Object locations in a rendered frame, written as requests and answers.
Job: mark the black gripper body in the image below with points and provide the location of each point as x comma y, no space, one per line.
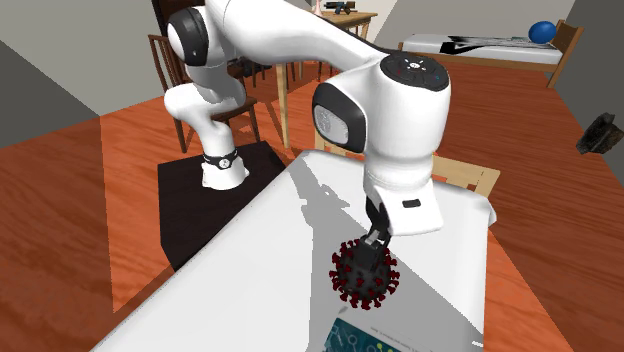
376,219

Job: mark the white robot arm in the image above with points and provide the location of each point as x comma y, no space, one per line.
390,126

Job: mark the grey ball with red spikes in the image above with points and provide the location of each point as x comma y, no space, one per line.
358,287

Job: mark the light wooden table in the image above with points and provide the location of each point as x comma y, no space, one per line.
282,102

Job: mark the black robot stand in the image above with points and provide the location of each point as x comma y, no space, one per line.
195,219

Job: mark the wooden bed with blue ball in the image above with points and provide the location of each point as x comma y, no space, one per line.
487,51

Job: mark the black rough block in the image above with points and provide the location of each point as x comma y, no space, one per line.
599,135

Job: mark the brown wooden chair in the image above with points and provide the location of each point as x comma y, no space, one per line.
168,68

